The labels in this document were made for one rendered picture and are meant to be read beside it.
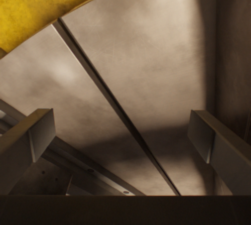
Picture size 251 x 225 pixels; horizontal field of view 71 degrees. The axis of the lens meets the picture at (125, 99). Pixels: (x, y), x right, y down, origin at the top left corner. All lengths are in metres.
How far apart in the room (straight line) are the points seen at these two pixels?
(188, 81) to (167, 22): 0.23
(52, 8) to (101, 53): 0.43
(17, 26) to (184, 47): 0.85
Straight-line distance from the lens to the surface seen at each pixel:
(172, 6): 0.58
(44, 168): 0.97
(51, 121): 0.16
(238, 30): 0.45
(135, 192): 1.45
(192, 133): 0.16
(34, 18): 1.07
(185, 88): 0.72
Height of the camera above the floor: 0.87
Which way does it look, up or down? 49 degrees down
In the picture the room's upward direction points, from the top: 171 degrees counter-clockwise
